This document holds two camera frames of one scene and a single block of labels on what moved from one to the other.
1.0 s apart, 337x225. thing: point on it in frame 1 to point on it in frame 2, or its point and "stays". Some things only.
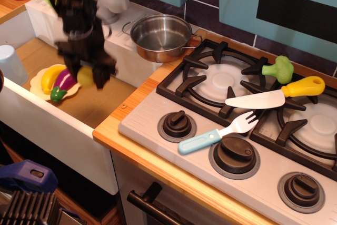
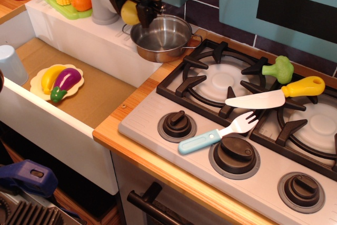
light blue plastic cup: [11, 66] stays
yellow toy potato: [85, 75] to [129, 12]
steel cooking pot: [159, 38] stays
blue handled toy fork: [243, 123] stays
